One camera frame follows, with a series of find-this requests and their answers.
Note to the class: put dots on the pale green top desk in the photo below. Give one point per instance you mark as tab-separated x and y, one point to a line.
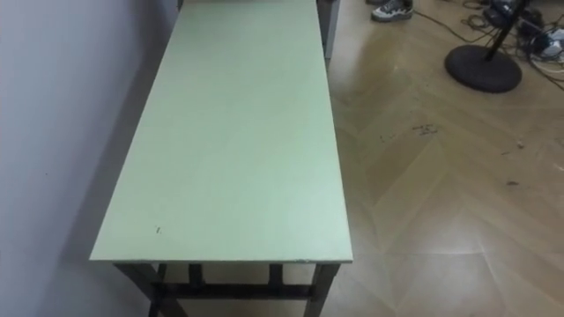
233	145

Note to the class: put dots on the black round base stand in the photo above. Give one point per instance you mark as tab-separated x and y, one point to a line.
483	66

